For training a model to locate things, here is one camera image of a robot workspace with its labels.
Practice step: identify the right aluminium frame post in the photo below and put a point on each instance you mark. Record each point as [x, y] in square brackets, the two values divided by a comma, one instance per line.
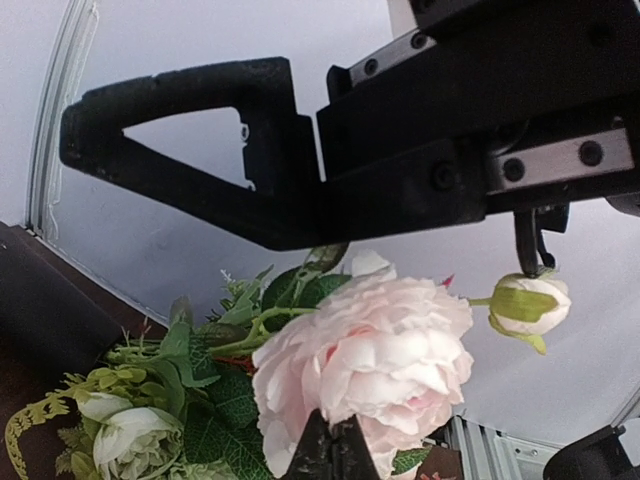
[63, 74]

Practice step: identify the green fern white flower bunch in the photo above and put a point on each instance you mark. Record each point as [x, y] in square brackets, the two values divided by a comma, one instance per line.
[178, 407]

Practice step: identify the black cylindrical vase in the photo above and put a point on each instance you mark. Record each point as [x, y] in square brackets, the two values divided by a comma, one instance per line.
[53, 325]

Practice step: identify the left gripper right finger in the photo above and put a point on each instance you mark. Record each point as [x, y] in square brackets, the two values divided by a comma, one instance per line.
[351, 458]

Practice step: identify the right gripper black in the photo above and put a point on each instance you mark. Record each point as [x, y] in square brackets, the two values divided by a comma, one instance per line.
[487, 107]

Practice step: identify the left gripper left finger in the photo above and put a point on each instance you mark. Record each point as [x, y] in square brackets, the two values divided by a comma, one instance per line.
[312, 457]

